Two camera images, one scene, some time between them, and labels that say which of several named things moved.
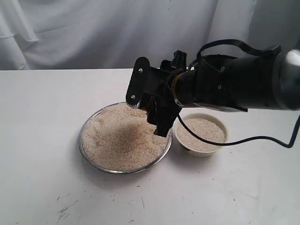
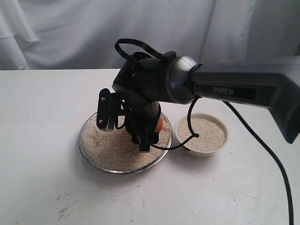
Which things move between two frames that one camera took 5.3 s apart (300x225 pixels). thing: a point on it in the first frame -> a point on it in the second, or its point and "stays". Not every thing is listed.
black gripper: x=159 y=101 -> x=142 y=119
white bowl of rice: x=207 y=126 stays
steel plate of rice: x=117 y=139 stays
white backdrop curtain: x=111 y=34 stays
